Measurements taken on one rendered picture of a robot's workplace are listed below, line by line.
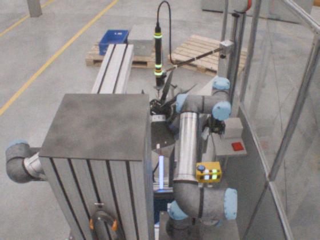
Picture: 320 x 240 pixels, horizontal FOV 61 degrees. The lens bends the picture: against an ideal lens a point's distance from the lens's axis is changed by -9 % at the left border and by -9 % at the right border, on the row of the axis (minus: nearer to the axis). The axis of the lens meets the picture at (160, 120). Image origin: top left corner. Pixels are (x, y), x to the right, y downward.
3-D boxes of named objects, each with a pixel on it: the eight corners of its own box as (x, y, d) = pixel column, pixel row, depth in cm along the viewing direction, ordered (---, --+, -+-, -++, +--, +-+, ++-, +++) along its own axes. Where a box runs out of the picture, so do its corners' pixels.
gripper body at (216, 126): (208, 136, 138) (211, 116, 130) (206, 124, 145) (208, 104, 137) (224, 135, 138) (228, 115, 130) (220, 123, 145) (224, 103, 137)
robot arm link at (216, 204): (192, 203, 155) (200, 183, 105) (220, 205, 153) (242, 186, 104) (191, 226, 150) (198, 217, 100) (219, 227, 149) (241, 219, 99)
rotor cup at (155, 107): (168, 102, 220) (154, 94, 215) (174, 110, 208) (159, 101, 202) (156, 118, 224) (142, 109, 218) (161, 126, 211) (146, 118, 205)
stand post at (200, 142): (194, 195, 298) (206, 104, 222) (195, 202, 291) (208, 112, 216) (190, 195, 297) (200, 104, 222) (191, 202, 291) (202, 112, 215)
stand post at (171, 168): (172, 196, 297) (174, 130, 237) (172, 203, 290) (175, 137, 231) (167, 196, 297) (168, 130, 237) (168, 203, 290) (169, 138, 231)
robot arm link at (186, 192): (168, 216, 112) (177, 99, 129) (196, 218, 111) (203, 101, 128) (167, 215, 101) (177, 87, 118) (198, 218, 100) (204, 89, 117)
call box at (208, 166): (216, 171, 197) (219, 160, 190) (219, 183, 190) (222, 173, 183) (193, 172, 197) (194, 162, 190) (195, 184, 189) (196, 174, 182)
